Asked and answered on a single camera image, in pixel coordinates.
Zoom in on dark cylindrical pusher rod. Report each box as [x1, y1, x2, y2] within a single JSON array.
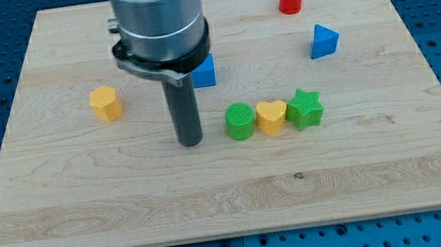
[[163, 74, 203, 147]]

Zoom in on green cylinder block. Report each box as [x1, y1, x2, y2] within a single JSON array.
[[224, 102, 255, 141]]

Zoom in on blue cube block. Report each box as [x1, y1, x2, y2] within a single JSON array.
[[192, 53, 217, 88]]

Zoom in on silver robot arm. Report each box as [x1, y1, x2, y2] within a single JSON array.
[[108, 0, 210, 87]]

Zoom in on blue triangle block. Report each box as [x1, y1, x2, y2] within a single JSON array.
[[311, 24, 339, 59]]

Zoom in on yellow hexagon block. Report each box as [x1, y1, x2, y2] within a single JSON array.
[[89, 85, 124, 122]]

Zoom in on yellow heart block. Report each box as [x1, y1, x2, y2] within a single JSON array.
[[256, 101, 287, 136]]

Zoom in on green star block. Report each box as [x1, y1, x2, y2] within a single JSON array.
[[286, 88, 323, 131]]

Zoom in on wooden board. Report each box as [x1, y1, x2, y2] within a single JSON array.
[[0, 0, 441, 247]]

